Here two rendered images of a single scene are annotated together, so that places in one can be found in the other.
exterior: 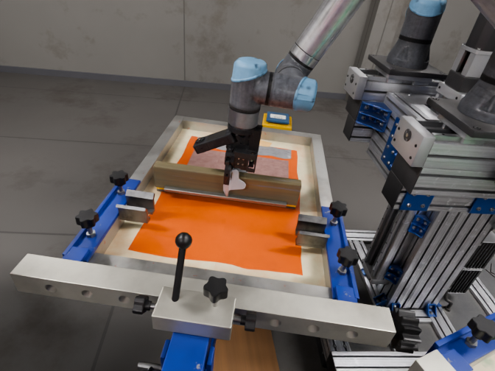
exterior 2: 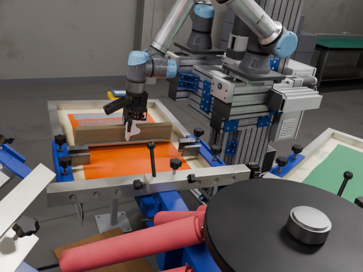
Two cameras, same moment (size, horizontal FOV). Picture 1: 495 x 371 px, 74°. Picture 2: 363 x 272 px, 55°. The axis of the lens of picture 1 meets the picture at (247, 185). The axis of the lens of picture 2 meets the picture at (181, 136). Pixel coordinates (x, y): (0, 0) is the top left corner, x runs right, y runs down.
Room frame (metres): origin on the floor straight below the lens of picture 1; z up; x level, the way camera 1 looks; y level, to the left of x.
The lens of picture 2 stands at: (-0.52, 0.46, 1.65)
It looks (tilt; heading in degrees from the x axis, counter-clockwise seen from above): 25 degrees down; 332
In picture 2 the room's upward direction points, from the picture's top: 8 degrees clockwise
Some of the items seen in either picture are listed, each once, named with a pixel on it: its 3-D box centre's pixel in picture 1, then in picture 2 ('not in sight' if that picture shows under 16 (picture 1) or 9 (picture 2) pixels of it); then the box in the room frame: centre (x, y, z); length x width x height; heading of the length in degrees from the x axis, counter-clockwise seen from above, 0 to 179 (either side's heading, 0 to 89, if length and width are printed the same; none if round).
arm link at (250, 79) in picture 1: (249, 85); (138, 66); (0.75, 0.02, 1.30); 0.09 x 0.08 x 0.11; 89
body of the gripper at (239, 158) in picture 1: (241, 146); (135, 105); (0.75, 0.03, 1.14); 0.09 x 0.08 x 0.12; 88
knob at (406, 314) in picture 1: (395, 328); (249, 172); (0.36, -0.30, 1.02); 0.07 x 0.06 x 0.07; 178
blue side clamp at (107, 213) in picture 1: (109, 220); (62, 168); (0.59, 0.33, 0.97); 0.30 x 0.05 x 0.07; 178
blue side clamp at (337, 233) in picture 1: (334, 253); (204, 156); (0.57, -0.23, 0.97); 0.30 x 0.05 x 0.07; 178
